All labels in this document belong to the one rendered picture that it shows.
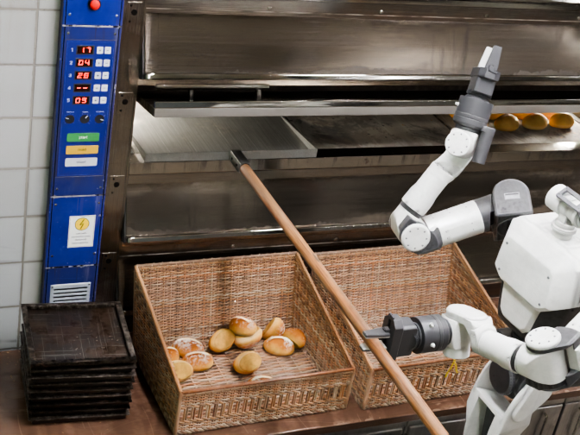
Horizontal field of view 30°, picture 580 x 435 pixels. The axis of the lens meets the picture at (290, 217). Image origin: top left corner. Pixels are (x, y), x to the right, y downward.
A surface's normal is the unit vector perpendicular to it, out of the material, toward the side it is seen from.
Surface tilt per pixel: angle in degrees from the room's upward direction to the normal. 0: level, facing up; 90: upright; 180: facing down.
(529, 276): 90
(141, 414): 0
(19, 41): 90
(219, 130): 0
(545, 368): 92
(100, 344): 0
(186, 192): 70
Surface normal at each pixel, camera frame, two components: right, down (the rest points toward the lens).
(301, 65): 0.41, 0.17
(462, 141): -0.34, -0.01
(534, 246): -0.51, -0.54
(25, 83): 0.38, 0.49
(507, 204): -0.13, -0.53
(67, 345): 0.17, -0.87
